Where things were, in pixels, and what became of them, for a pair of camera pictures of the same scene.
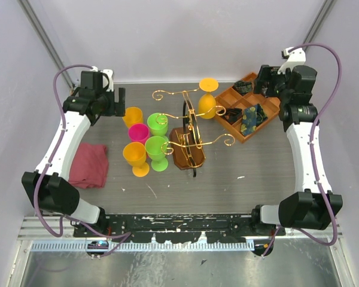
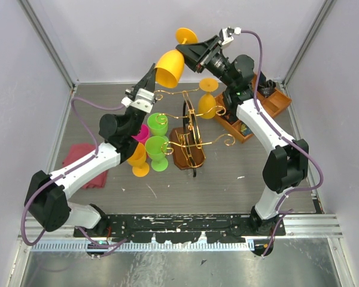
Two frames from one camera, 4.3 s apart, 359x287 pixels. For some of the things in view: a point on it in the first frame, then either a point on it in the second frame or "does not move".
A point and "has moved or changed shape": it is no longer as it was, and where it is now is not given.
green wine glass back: [158, 124] does not move
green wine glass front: [156, 146] does not move
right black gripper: [267, 74] -> [194, 54]
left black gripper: [117, 109] -> [148, 82]
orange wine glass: [207, 101] does not move
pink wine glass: [139, 132] does not move
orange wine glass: [133, 115] has moved or changed shape
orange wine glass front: [134, 153] does not move
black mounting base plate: [182, 228] does not move
